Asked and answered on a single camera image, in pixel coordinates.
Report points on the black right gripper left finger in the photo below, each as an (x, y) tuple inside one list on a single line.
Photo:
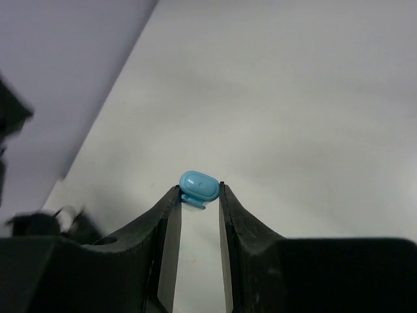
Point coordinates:
[(133, 269)]

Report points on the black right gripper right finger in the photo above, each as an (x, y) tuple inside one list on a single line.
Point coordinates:
[(266, 272)]

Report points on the blue highlighter cap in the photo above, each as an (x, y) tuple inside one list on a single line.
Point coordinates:
[(198, 189)]

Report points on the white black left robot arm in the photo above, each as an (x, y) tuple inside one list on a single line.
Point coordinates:
[(26, 176)]

